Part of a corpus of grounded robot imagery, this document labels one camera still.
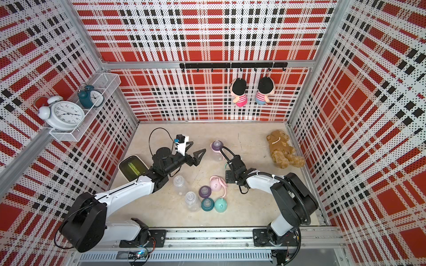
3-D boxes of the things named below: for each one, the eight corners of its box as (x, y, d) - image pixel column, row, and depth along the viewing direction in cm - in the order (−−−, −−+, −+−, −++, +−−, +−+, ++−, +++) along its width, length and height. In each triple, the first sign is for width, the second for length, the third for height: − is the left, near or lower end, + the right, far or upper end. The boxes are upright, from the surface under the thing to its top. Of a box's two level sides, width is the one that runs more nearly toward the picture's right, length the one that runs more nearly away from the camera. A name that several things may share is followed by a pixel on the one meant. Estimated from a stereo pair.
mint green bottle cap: (214, 212, 82) (214, 210, 79) (214, 200, 86) (214, 198, 83) (227, 212, 82) (227, 210, 79) (227, 200, 86) (227, 198, 83)
